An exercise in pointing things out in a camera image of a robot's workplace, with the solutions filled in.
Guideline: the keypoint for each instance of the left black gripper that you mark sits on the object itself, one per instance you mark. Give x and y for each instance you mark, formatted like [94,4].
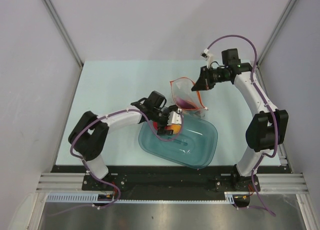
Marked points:
[161,130]

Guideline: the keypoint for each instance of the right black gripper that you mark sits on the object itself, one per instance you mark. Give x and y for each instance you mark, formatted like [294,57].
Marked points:
[204,82]

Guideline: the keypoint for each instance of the orange toy peach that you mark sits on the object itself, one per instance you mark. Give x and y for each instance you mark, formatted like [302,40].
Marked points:
[174,129]

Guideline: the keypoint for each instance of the clear orange zip top bag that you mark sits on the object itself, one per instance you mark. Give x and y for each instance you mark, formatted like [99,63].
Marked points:
[181,87]

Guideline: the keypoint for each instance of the purple toy eggplant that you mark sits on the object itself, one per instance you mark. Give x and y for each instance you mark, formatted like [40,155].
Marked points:
[184,104]

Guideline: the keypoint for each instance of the blue transparent plastic tub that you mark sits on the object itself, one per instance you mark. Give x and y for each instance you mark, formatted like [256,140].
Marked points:
[194,147]

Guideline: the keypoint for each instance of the red toy apple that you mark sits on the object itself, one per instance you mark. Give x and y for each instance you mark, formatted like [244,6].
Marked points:
[155,125]

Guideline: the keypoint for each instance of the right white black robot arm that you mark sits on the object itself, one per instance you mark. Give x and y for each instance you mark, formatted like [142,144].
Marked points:
[267,128]

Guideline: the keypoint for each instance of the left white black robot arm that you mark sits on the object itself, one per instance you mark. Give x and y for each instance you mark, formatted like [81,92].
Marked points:
[88,137]

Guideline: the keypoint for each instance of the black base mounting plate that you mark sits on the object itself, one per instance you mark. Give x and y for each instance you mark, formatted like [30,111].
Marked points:
[149,192]

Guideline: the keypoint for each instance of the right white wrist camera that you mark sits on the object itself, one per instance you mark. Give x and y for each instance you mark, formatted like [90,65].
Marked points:
[208,57]

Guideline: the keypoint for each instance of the white slotted cable duct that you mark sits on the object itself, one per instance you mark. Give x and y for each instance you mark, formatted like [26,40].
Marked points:
[95,198]

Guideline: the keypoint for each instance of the right aluminium corner post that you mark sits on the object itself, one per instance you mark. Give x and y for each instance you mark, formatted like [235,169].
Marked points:
[276,30]

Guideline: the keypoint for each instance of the aluminium corner post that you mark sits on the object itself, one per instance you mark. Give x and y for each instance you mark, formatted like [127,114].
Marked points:
[50,7]
[276,30]

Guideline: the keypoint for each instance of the left aluminium corner post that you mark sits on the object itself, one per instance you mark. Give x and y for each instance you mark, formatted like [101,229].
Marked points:
[50,7]

